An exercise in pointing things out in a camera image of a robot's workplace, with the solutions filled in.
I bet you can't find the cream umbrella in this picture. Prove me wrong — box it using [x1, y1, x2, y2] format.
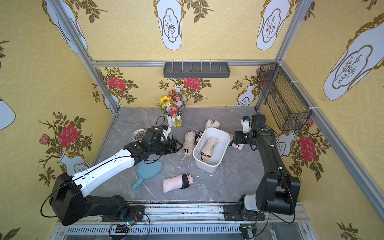
[181, 131, 196, 163]

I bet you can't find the beige umbrella black strap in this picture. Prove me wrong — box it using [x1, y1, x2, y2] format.
[200, 136, 219, 163]

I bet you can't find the pink umbrella front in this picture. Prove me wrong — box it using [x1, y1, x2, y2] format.
[163, 174, 194, 193]

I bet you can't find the white plastic storage box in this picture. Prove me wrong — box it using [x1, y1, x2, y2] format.
[193, 128, 231, 173]

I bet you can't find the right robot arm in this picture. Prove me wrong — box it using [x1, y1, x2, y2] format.
[230, 127, 301, 219]

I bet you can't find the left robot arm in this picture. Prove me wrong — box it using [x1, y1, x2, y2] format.
[48, 139, 183, 226]

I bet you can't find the beige folded umbrella back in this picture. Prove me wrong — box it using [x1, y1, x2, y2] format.
[205, 119, 220, 129]

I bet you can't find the white cup with pebbles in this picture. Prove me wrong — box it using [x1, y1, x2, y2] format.
[133, 129, 147, 141]

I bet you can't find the teal hand mirror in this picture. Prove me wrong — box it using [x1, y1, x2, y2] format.
[132, 161, 163, 191]

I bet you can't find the flower bouquet in vase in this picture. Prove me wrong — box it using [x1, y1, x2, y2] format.
[157, 90, 186, 129]

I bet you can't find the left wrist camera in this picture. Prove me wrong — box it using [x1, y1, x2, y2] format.
[145, 125, 171, 145]

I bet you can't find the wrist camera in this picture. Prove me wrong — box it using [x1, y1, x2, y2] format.
[145, 125, 171, 145]
[241, 114, 266, 133]

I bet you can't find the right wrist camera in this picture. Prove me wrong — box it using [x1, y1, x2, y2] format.
[241, 114, 266, 133]

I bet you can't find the black wire mesh basket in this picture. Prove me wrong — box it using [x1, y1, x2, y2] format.
[258, 63, 312, 131]

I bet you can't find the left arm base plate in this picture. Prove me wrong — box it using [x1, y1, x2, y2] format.
[102, 205, 145, 222]

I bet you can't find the grey wall shelf rack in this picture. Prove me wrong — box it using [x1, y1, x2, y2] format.
[163, 61, 231, 79]

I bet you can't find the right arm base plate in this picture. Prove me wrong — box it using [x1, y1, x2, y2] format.
[221, 204, 266, 222]

